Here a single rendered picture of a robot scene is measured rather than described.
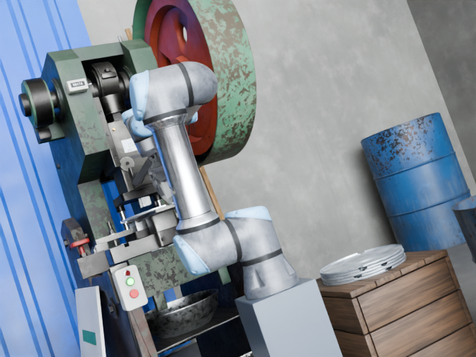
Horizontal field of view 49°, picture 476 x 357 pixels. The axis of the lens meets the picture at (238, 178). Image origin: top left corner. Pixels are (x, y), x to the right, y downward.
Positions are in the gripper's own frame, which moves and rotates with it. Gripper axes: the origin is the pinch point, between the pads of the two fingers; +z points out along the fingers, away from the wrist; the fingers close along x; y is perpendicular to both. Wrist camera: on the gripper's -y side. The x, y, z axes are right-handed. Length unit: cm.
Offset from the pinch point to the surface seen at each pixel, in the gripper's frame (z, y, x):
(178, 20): -58, 16, 58
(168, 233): 11.9, -6.4, 1.7
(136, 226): 7.2, -20.4, 8.5
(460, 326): 63, 80, -24
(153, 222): 5.7, -9.6, 1.2
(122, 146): -22.3, -15.1, 18.8
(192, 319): 43.9, -8.9, -7.8
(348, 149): 73, 55, 233
